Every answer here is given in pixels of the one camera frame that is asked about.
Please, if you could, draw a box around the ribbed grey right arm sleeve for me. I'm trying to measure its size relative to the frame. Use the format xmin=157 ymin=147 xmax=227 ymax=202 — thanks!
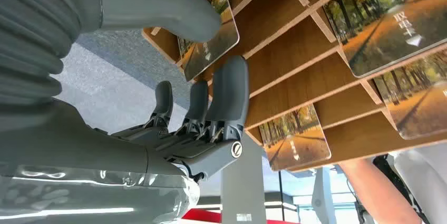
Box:
xmin=0 ymin=0 xmax=103 ymax=111

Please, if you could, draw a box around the thin black pole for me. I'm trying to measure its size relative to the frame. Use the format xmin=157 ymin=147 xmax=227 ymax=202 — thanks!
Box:
xmin=278 ymin=171 xmax=285 ymax=222

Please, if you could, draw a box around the white stand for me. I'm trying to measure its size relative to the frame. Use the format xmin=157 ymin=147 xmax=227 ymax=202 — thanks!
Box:
xmin=310 ymin=166 xmax=339 ymax=224

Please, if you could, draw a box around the person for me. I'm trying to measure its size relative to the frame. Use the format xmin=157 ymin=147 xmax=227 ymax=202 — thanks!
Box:
xmin=388 ymin=143 xmax=447 ymax=224

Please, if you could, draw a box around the wooden card rack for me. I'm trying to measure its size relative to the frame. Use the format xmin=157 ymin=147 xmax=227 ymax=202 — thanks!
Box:
xmin=141 ymin=0 xmax=447 ymax=173

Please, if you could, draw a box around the grey pillar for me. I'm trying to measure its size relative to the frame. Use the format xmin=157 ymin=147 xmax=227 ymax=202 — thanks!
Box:
xmin=219 ymin=133 xmax=268 ymax=224

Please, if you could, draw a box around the red bench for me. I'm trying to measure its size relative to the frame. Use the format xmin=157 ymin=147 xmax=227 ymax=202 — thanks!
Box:
xmin=181 ymin=208 xmax=298 ymax=224

